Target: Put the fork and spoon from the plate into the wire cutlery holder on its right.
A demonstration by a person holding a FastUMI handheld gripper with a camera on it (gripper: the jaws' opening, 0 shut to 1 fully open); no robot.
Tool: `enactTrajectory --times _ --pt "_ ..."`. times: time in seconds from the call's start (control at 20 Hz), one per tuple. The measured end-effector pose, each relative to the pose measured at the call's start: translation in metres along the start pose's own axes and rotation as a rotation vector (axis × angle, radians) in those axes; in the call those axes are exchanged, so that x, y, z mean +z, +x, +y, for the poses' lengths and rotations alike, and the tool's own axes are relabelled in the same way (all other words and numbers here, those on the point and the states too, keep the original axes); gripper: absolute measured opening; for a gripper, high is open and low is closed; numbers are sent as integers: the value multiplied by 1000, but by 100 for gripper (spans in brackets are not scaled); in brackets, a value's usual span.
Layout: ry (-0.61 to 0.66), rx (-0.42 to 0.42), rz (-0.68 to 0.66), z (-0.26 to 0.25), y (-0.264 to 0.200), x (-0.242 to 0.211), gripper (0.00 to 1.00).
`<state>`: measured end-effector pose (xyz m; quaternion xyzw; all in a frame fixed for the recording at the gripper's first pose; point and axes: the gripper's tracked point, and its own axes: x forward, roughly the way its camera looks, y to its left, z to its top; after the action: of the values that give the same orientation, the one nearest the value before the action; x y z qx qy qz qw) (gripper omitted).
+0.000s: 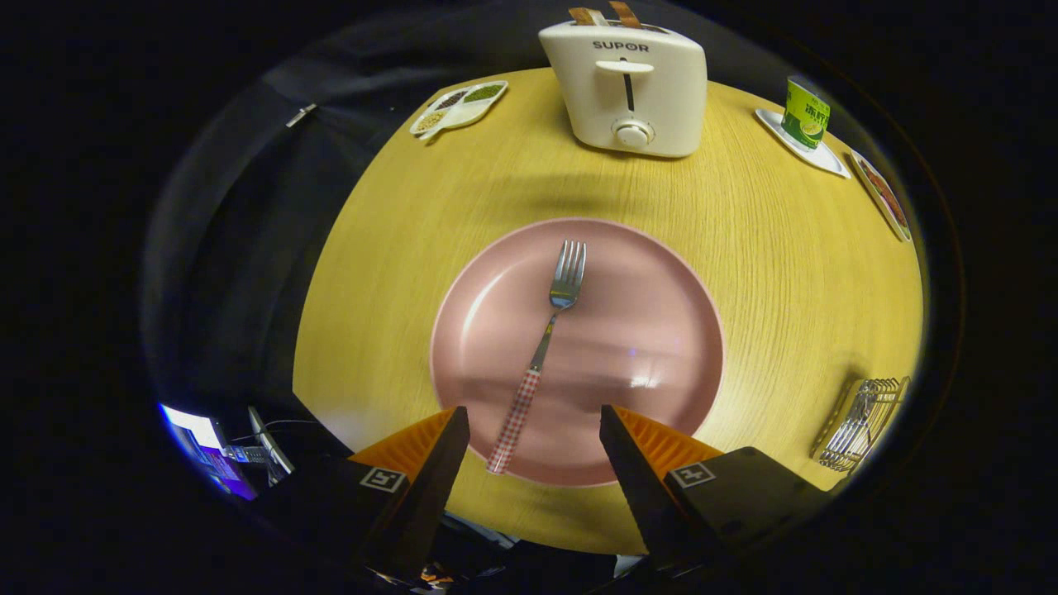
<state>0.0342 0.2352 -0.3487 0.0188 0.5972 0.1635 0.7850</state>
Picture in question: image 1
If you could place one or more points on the white divided bean dish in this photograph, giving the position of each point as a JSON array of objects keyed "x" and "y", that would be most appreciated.
[{"x": 459, "y": 109}]

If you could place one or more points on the black backdrop cloth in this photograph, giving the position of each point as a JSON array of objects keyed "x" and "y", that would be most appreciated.
[{"x": 248, "y": 207}]

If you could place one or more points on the white plate with food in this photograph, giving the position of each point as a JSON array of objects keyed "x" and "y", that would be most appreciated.
[{"x": 884, "y": 197}]

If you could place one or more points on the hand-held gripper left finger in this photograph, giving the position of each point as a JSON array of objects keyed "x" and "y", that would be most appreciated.
[{"x": 430, "y": 487}]

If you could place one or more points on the toasted bread slice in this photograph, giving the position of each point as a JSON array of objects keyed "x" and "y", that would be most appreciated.
[
  {"x": 626, "y": 14},
  {"x": 587, "y": 16}
]

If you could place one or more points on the silver clip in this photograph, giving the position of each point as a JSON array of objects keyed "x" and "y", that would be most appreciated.
[{"x": 301, "y": 114}]

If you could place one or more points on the white keyboard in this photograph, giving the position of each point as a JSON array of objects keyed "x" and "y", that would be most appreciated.
[{"x": 271, "y": 442}]

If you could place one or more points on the white square coaster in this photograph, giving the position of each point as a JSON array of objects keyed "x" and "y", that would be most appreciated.
[{"x": 826, "y": 161}]

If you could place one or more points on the green label drink bottle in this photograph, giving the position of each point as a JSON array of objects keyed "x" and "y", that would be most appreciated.
[{"x": 806, "y": 116}]

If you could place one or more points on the white toaster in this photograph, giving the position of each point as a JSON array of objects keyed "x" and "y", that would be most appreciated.
[{"x": 661, "y": 99}]

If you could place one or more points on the lit computer screen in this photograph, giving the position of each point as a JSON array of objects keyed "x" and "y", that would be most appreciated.
[{"x": 202, "y": 446}]

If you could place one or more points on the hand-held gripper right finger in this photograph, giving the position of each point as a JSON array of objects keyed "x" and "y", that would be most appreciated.
[{"x": 640, "y": 487}]

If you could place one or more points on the pink plate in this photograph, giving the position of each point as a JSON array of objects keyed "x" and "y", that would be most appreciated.
[{"x": 645, "y": 330}]

